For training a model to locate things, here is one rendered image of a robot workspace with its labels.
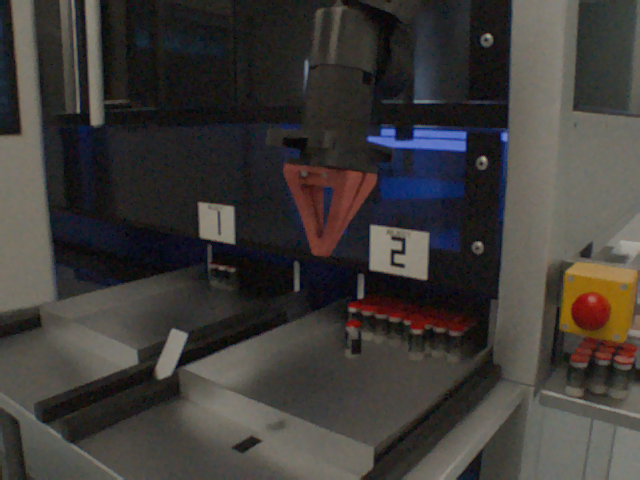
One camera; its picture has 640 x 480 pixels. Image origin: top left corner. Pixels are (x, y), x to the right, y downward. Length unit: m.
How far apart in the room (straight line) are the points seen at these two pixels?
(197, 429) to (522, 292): 0.39
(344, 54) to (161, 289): 0.69
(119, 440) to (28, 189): 0.75
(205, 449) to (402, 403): 0.22
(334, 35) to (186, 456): 0.40
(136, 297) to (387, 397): 0.53
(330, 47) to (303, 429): 0.34
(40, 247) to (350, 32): 0.94
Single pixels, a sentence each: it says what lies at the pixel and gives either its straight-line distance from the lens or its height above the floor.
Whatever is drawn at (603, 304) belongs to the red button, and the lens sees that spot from 0.63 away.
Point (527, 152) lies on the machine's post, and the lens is 0.66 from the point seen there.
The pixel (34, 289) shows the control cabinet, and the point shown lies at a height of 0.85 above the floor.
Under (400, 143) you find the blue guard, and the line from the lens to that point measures 0.72.
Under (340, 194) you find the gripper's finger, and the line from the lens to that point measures 0.46.
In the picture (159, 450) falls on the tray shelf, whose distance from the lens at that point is 0.59.
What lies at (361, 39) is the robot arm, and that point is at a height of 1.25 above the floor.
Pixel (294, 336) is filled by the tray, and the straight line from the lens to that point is 0.80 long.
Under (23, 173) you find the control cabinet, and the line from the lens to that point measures 1.25.
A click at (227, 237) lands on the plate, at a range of 0.94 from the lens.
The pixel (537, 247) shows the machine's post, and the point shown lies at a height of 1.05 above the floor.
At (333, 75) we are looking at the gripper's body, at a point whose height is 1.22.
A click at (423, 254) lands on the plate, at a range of 0.72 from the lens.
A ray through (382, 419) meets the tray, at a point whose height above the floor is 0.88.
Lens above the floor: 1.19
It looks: 12 degrees down
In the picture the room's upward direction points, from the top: straight up
